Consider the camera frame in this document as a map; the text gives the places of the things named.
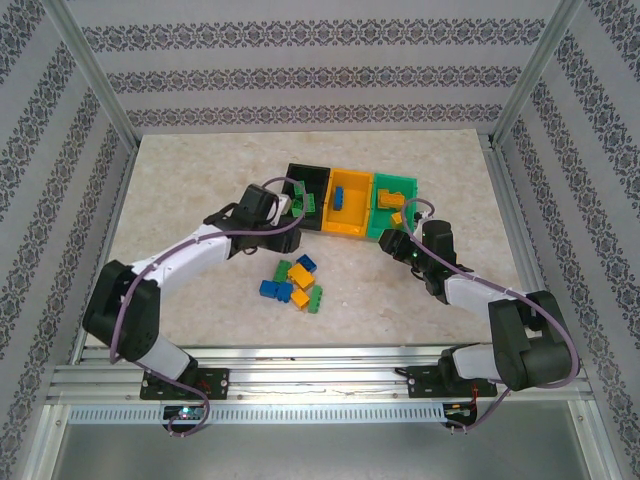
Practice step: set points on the yellow plastic storage bin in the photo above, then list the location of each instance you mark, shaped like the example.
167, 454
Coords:
357, 210

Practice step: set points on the green lego brick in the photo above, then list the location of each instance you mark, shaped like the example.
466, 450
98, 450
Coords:
297, 208
310, 204
281, 271
300, 192
316, 300

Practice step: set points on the black plastic storage bin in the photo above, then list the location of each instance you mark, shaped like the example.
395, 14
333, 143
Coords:
310, 175

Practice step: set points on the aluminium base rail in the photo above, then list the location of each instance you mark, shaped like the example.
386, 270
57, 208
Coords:
320, 375

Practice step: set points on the aluminium side rail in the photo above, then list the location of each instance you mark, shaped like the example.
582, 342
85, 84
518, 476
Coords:
531, 250
104, 250

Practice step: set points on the aluminium frame post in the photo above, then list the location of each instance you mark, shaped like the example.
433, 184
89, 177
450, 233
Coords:
95, 75
535, 75

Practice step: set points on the grey metal panel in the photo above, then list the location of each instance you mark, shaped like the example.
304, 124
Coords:
320, 455

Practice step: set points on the green plastic storage bin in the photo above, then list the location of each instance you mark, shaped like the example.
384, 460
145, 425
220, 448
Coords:
380, 221

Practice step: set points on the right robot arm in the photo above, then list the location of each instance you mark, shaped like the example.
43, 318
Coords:
470, 297

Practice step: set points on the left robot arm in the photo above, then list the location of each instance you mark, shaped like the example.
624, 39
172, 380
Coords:
200, 247

